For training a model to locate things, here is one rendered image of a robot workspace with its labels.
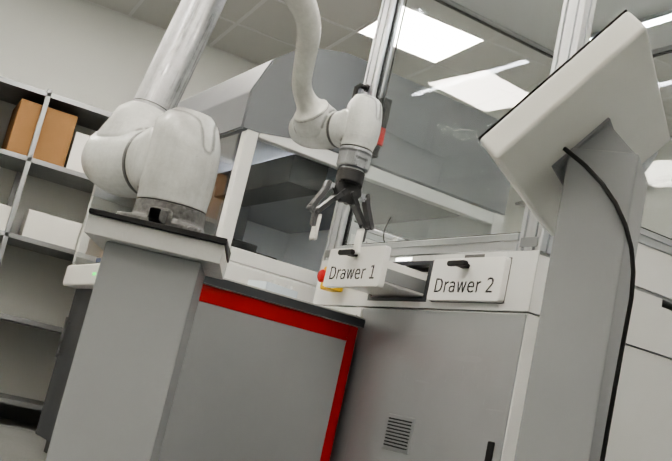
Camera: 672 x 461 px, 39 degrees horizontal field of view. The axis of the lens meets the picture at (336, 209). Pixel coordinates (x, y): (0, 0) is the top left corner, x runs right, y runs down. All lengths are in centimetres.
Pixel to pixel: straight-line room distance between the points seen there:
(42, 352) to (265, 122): 349
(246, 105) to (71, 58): 350
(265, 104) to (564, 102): 197
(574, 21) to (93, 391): 141
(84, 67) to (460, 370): 482
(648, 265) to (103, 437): 137
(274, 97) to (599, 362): 206
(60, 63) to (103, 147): 454
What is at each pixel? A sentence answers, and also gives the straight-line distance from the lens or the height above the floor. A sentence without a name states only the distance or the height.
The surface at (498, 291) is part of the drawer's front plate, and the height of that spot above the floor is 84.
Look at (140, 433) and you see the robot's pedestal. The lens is 199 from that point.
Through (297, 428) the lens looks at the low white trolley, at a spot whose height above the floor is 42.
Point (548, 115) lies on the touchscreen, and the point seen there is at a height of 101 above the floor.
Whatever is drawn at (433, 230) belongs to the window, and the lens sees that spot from 264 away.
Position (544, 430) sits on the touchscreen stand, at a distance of 164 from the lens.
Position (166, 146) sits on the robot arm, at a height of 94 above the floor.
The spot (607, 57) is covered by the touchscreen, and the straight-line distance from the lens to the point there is 159.
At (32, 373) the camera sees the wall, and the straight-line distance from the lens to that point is 655.
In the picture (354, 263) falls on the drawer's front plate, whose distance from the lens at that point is 260.
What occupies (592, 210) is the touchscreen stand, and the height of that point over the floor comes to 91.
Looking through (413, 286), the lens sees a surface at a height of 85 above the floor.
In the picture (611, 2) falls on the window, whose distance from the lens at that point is 255.
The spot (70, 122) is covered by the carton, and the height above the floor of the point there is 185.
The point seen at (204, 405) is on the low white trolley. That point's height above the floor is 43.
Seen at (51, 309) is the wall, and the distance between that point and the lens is 655.
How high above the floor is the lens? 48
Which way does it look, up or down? 12 degrees up
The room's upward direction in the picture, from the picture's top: 13 degrees clockwise
